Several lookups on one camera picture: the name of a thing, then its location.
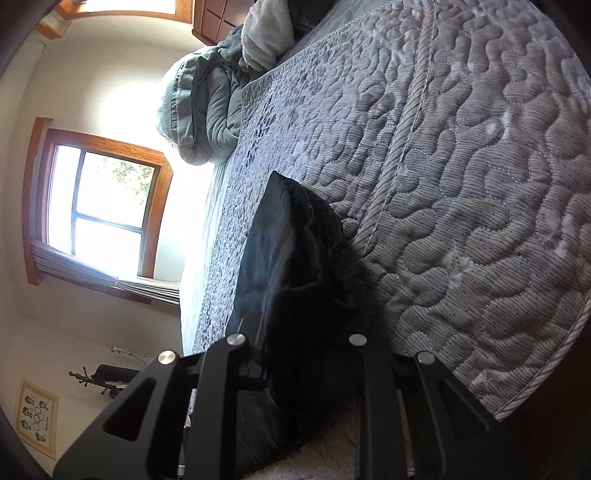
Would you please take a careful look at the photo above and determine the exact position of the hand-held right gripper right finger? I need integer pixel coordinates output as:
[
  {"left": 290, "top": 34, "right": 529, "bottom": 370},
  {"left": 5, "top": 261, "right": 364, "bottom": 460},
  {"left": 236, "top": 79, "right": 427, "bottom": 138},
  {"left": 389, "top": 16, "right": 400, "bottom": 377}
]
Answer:
[{"left": 346, "top": 332, "right": 509, "bottom": 480}]

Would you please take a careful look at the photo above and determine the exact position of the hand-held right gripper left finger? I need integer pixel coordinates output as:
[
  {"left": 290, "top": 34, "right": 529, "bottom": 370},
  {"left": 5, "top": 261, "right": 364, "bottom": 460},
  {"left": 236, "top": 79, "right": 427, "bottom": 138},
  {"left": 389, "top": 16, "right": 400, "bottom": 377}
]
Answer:
[{"left": 52, "top": 333, "right": 271, "bottom": 480}]

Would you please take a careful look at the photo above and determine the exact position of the black jacket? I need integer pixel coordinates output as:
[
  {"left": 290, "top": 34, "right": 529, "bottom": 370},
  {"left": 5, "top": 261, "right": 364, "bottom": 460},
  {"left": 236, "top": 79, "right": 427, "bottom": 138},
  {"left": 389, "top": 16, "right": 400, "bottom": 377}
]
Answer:
[{"left": 226, "top": 171, "right": 370, "bottom": 480}]

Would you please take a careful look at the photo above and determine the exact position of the black bag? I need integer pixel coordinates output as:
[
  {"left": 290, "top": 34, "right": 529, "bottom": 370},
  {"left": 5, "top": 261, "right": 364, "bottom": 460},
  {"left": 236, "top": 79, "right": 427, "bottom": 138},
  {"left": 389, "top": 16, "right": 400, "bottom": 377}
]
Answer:
[{"left": 92, "top": 364, "right": 139, "bottom": 398}]

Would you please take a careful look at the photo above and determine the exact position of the dark wooden coat rack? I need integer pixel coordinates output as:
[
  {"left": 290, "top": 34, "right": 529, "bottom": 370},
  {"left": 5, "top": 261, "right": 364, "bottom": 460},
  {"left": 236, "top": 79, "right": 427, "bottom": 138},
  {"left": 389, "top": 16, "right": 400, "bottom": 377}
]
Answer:
[{"left": 68, "top": 364, "right": 121, "bottom": 400}]

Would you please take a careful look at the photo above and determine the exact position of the grey striped curtain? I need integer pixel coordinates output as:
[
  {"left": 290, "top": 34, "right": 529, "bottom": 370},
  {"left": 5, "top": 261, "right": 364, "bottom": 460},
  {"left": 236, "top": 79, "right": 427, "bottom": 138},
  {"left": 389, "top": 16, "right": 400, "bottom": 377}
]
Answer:
[{"left": 30, "top": 240, "right": 182, "bottom": 306}]

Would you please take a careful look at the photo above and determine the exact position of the grey quilted bedspread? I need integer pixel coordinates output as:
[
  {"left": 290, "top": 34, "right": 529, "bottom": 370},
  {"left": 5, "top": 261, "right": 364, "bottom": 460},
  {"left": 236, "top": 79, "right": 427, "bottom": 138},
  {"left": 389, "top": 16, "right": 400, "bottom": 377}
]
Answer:
[{"left": 178, "top": 0, "right": 591, "bottom": 423}]

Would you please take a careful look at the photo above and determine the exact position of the large wooden framed window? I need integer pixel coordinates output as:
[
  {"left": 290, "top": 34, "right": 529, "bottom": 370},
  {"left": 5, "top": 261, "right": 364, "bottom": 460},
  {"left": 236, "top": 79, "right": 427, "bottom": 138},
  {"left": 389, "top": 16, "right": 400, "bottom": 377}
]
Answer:
[{"left": 22, "top": 117, "right": 174, "bottom": 305}]

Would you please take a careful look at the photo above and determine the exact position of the grey-green comforter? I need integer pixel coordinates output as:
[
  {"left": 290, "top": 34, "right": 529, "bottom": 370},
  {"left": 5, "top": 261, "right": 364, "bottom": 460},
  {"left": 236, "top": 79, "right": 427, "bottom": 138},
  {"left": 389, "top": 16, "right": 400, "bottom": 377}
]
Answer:
[{"left": 156, "top": 23, "right": 296, "bottom": 166}]

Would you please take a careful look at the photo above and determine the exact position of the white fleece blanket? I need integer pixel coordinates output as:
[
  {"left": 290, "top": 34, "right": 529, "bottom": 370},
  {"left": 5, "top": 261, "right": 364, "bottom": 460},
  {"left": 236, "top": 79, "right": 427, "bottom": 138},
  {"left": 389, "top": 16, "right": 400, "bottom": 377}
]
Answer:
[{"left": 241, "top": 0, "right": 298, "bottom": 72}]

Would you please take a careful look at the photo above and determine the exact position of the brown wooden headboard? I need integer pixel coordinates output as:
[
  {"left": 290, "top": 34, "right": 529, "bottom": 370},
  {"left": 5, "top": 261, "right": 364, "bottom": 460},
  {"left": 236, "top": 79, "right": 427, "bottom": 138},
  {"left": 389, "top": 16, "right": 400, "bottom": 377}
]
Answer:
[{"left": 191, "top": 0, "right": 259, "bottom": 47}]

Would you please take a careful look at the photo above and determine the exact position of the dark grey pillow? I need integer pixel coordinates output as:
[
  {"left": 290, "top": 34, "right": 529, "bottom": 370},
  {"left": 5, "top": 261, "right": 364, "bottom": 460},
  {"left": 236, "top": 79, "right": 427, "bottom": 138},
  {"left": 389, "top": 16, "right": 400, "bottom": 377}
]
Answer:
[{"left": 288, "top": 0, "right": 352, "bottom": 35}]

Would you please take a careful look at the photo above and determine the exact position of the wall poster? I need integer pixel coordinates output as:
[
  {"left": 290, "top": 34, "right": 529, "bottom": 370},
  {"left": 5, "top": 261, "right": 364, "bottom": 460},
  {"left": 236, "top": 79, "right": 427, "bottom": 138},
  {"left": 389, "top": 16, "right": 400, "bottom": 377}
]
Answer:
[{"left": 15, "top": 377, "right": 61, "bottom": 460}]

